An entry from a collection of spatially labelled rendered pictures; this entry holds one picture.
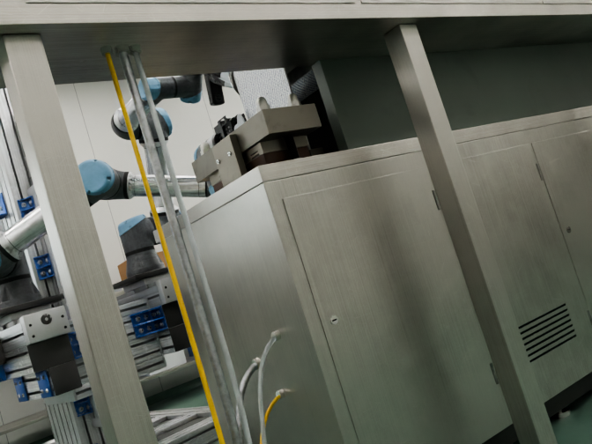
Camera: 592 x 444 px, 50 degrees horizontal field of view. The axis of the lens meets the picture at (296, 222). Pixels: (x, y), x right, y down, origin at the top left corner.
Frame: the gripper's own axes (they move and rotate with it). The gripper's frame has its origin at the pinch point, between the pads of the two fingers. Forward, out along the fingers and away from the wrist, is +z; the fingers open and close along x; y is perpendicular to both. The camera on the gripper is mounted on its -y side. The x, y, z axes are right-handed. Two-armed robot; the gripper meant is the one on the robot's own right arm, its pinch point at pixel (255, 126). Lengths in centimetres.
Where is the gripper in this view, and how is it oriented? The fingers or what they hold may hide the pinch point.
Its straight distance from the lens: 188.0
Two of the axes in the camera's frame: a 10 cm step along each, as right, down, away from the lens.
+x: 7.9, -2.0, 5.8
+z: 5.4, -2.4, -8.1
